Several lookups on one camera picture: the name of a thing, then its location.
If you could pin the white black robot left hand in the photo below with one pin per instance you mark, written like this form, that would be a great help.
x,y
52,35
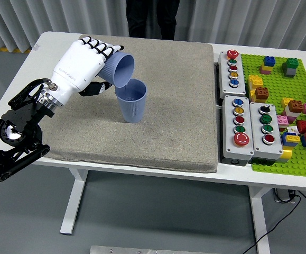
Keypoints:
x,y
78,66

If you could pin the blue ribbed cup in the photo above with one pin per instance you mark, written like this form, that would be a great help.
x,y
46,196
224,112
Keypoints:
x,y
121,71
132,108

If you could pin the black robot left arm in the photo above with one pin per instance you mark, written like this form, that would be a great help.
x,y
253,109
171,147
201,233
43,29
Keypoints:
x,y
15,132

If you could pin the white pleated curtain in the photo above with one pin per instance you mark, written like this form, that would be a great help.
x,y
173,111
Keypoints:
x,y
76,13

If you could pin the yellow floor tape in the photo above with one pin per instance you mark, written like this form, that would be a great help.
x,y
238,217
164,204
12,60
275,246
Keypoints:
x,y
2,49

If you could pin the person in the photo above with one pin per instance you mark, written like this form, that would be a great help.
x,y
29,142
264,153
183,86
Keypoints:
x,y
152,18

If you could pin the grey-brown mat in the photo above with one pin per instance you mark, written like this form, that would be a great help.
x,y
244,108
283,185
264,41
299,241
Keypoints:
x,y
155,119

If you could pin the white table leg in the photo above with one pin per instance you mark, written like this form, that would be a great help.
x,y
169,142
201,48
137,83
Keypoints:
x,y
74,201
259,217

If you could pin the grey five-button control box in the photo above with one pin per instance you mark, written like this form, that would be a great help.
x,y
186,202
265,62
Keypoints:
x,y
230,90
229,137

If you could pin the yellow toy brick stack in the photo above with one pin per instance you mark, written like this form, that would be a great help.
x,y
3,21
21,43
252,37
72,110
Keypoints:
x,y
253,80

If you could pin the brown toy brick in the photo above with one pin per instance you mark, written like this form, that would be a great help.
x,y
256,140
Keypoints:
x,y
261,94
296,105

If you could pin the yellow pink brick stack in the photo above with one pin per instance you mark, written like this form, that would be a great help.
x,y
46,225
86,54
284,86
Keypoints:
x,y
264,69

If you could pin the metal plate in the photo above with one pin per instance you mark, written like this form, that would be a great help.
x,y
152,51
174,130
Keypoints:
x,y
137,250

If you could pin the green brick baseplate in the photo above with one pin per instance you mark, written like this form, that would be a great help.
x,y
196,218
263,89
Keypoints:
x,y
277,79

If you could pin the pink toy brick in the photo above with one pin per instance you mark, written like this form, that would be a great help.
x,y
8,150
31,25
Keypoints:
x,y
282,120

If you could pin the grey toy brick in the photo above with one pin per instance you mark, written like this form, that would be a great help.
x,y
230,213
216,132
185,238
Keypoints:
x,y
290,72

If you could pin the green toy brick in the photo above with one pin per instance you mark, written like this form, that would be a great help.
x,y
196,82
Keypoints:
x,y
290,63

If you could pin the white printed toy brick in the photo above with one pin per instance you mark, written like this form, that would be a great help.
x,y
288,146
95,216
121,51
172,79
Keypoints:
x,y
292,129

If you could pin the red toy brick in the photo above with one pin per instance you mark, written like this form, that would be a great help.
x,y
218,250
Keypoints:
x,y
302,126

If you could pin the grey power strip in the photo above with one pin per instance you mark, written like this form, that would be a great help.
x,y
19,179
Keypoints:
x,y
283,195

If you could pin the grey selector switch control box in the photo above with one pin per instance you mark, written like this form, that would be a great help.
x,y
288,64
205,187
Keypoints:
x,y
257,132

